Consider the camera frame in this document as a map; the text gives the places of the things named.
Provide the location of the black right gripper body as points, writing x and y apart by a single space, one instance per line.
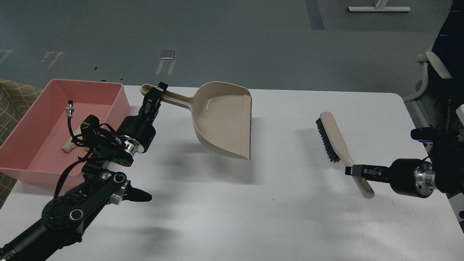
412 177

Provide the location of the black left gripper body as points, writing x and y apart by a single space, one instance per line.
139 128

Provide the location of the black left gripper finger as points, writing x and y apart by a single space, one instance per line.
153 96

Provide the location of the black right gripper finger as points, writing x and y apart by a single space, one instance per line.
369 172

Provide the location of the beige hand brush black bristles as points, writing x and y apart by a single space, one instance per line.
337 149

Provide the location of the white foam stick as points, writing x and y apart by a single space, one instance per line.
69 146

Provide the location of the beige plastic dustpan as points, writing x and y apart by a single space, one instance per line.
221 116

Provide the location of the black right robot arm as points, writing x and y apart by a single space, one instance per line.
441 170

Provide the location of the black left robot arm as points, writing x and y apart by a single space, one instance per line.
87 186

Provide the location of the pink plastic bin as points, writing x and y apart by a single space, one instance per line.
32 153

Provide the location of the grey floor plate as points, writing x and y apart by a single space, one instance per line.
167 54

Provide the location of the white office chair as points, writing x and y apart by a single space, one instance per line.
442 77

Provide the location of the beige checkered cloth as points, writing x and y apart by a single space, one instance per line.
15 100

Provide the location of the person in teal jacket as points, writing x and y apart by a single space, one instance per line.
449 48

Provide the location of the white table leg base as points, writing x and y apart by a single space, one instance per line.
381 6

